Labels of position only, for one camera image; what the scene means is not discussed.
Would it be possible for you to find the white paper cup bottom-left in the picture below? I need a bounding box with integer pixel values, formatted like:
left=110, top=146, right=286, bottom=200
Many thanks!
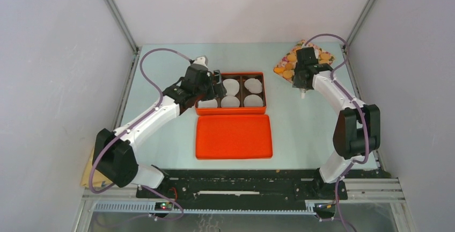
left=198, top=99, right=218, bottom=108

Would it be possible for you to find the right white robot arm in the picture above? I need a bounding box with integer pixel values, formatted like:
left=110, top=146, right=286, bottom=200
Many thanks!
left=293, top=47, right=380, bottom=199

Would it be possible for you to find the white paper cup top-left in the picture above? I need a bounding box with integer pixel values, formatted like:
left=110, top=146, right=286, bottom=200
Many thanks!
left=222, top=81, right=228, bottom=97

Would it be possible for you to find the white paper cup bottom-middle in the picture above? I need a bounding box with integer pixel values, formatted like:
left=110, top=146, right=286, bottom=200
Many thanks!
left=221, top=96, right=240, bottom=108

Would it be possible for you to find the white paper cup top-middle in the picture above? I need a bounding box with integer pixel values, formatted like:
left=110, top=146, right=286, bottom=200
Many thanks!
left=224, top=78, right=240, bottom=96

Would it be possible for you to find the orange tin lid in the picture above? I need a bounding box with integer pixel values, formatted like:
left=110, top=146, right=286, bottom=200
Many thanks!
left=195, top=114, right=273, bottom=160

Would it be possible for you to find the orange cookie tin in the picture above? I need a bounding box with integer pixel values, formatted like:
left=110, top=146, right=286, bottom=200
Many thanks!
left=195, top=72, right=267, bottom=116

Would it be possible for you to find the floral tray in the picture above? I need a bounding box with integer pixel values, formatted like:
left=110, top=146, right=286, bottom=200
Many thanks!
left=274, top=40, right=335, bottom=83

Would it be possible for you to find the white paper cup top-right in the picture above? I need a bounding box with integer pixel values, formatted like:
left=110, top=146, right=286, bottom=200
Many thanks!
left=244, top=78, right=263, bottom=94

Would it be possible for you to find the yellow cloth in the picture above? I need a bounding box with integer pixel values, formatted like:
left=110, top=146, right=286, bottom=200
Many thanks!
left=80, top=148, right=111, bottom=189

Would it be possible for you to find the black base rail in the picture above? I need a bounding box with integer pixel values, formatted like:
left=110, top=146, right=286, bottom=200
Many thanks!
left=156, top=169, right=348, bottom=211

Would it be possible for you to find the white paper cup bottom-right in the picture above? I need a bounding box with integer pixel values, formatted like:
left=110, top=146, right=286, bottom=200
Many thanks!
left=244, top=94, right=264, bottom=107

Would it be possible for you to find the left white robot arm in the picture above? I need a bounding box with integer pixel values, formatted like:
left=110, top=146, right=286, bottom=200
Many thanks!
left=91, top=62, right=226, bottom=198

